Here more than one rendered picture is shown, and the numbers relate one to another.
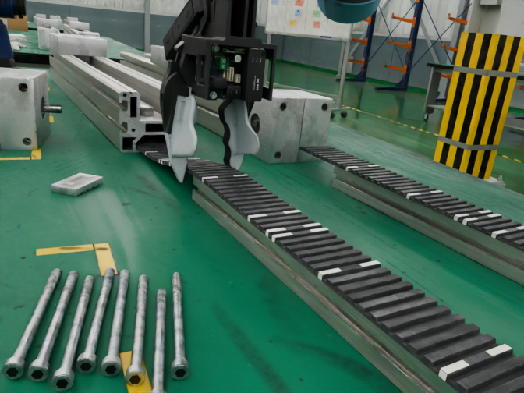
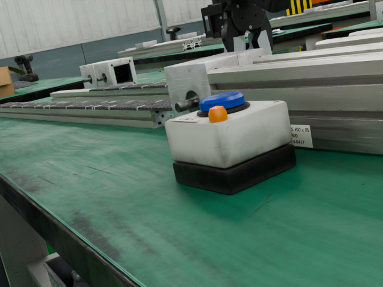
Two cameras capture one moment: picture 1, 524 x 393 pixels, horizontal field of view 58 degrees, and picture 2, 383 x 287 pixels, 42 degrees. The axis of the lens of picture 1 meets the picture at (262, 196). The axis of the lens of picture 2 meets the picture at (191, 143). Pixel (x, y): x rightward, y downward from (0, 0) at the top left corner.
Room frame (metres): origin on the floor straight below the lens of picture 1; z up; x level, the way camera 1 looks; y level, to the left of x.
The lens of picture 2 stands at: (1.36, -0.10, 0.91)
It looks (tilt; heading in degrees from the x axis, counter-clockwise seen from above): 12 degrees down; 177
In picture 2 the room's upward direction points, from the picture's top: 12 degrees counter-clockwise
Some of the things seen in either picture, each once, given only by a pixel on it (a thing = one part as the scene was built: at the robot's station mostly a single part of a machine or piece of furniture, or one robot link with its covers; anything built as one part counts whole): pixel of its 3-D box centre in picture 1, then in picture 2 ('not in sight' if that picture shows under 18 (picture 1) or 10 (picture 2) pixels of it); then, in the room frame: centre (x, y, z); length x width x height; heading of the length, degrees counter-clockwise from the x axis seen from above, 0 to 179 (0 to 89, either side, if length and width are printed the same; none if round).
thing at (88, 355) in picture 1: (100, 310); not in sight; (0.25, 0.09, 0.78); 0.11 x 0.01 x 0.01; 12
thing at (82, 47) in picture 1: (77, 50); not in sight; (1.22, 0.50, 0.87); 0.16 x 0.11 x 0.07; 31
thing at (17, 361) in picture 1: (38, 313); not in sight; (0.24, 0.13, 0.78); 0.11 x 0.01 x 0.01; 13
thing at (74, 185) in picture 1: (78, 183); not in sight; (0.48, 0.20, 0.78); 0.05 x 0.03 x 0.01; 168
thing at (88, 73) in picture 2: not in sight; (97, 77); (-0.35, -0.29, 0.83); 0.11 x 0.10 x 0.10; 123
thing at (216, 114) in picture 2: not in sight; (217, 113); (0.97, -0.06, 0.85); 0.02 x 0.02 x 0.01
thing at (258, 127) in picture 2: not in sight; (236, 139); (0.92, -0.04, 0.81); 0.10 x 0.08 x 0.06; 121
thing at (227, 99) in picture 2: not in sight; (222, 106); (0.93, -0.05, 0.84); 0.04 x 0.04 x 0.02
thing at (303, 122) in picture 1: (292, 124); (214, 95); (0.73, -0.03, 0.83); 0.12 x 0.09 x 0.10; 121
